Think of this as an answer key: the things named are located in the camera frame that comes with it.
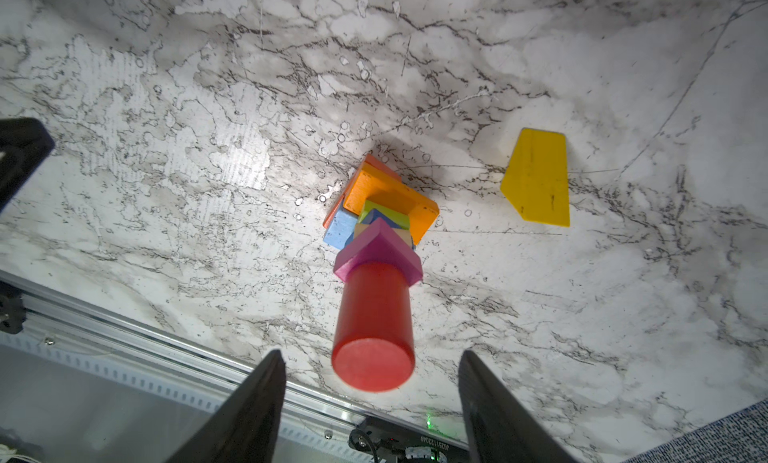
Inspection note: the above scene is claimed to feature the dark blue wood cube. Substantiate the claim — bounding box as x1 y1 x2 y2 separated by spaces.
362 209 402 229

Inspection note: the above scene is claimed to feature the lime green wood cube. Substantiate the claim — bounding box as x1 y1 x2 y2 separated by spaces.
358 200 410 230

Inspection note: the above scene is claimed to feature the small natural wood cube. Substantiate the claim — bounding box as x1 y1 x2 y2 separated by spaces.
354 223 415 248

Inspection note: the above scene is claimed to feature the yellow wedge wood block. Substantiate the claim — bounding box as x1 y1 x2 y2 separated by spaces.
500 128 570 227

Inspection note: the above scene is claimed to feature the orange wood block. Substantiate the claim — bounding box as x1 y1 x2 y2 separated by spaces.
345 169 440 245

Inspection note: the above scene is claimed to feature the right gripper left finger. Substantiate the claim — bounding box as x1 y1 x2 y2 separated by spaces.
168 350 287 462

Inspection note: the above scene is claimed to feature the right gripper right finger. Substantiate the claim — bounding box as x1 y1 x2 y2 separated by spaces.
458 350 574 462

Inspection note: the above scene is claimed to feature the magenta wood cube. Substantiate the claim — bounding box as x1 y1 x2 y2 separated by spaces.
333 220 423 286

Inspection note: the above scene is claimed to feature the red-orange wood block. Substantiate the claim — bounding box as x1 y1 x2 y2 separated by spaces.
323 153 402 229

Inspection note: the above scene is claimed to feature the red wood cylinder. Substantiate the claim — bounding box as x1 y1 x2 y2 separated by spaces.
331 262 415 393

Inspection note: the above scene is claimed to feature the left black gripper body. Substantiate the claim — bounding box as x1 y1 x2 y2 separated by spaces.
1 118 55 209

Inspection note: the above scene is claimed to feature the light blue wood block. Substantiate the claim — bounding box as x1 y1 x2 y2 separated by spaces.
323 206 358 250

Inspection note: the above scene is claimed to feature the aluminium mounting rail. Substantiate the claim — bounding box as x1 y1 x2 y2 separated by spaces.
0 269 469 463

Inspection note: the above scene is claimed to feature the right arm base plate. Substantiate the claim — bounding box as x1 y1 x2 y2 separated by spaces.
348 416 471 463

